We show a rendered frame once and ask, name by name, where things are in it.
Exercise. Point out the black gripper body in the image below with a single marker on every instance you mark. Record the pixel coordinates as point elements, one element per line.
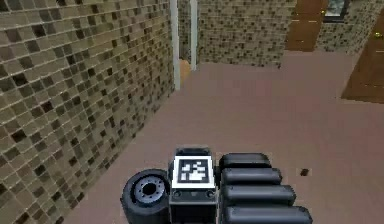
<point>146,196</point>

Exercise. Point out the brown wooden chest of drawers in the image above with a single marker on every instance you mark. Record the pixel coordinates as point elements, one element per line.
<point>305,23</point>

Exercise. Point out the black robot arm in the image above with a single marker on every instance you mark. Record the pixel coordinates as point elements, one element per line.
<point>253,193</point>

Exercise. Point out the brown wooden cupboard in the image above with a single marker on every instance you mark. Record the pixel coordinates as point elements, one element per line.
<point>366,70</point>

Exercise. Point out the dark framed wall picture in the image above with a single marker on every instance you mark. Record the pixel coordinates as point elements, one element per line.
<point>336,10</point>

